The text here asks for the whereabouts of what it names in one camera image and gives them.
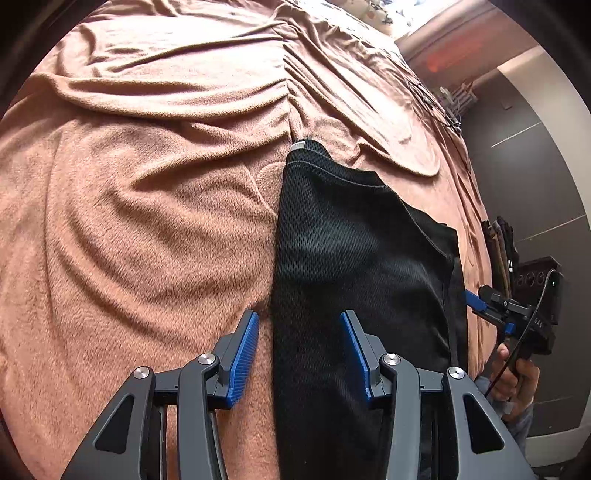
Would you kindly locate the white rack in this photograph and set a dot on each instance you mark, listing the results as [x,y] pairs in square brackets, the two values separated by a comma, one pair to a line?
[461,97]

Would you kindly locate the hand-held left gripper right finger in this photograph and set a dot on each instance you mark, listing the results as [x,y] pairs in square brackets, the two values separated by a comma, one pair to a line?
[355,350]

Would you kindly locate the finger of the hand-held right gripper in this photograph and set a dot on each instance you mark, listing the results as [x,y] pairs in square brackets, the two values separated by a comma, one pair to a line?
[474,302]
[510,328]

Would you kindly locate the person's right hand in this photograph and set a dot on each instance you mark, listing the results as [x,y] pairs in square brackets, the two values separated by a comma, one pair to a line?
[508,385]

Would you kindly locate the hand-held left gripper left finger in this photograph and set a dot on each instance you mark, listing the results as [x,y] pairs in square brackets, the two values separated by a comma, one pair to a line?
[242,355]

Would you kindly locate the black mesh shorts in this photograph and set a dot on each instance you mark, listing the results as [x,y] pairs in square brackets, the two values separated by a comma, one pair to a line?
[346,240]

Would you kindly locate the brown fleece blanket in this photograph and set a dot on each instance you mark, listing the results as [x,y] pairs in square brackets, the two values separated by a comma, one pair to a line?
[138,184]

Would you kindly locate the bear print pillow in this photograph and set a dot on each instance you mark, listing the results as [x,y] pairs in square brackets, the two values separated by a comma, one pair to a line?
[383,14]

